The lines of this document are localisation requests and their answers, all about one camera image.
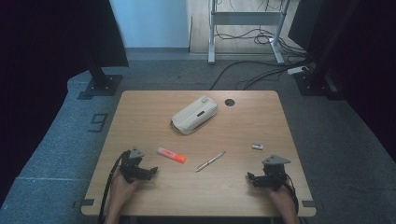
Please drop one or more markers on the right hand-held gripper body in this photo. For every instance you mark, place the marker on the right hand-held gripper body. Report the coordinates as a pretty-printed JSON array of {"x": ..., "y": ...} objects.
[{"x": 274, "y": 174}]

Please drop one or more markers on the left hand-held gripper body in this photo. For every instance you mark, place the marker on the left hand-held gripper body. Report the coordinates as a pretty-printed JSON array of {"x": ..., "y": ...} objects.
[{"x": 130, "y": 165}]

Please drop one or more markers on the orange highlighter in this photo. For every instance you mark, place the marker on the orange highlighter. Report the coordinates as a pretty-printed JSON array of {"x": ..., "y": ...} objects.
[{"x": 171, "y": 155}]

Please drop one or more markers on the small grey eraser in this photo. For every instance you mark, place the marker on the small grey eraser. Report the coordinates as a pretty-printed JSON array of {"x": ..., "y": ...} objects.
[{"x": 257, "y": 146}]

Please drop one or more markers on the silver pen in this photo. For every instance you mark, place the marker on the silver pen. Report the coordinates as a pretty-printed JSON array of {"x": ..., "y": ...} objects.
[{"x": 210, "y": 161}]

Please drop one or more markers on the cream pencil case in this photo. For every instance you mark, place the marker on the cream pencil case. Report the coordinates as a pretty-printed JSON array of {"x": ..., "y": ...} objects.
[{"x": 194, "y": 114}]

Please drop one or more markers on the person's right hand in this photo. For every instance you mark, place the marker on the person's right hand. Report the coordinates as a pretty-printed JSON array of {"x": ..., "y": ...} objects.
[{"x": 281, "y": 197}]

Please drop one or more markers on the person's left hand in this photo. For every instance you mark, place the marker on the person's left hand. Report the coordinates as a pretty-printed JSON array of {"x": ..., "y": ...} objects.
[{"x": 120, "y": 188}]

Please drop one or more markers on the white power strip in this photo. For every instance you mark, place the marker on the white power strip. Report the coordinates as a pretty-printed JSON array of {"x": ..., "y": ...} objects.
[{"x": 297, "y": 70}]

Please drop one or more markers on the black curtain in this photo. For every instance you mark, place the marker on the black curtain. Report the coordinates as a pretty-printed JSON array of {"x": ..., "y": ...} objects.
[
  {"x": 367, "y": 62},
  {"x": 46, "y": 62}
]

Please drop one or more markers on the black stand with base plate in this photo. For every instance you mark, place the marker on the black stand with base plate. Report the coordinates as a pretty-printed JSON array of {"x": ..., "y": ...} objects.
[
  {"x": 101, "y": 84},
  {"x": 317, "y": 81}
]

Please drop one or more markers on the white metal desk frame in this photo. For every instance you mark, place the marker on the white metal desk frame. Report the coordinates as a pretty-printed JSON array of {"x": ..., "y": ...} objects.
[{"x": 246, "y": 18}]

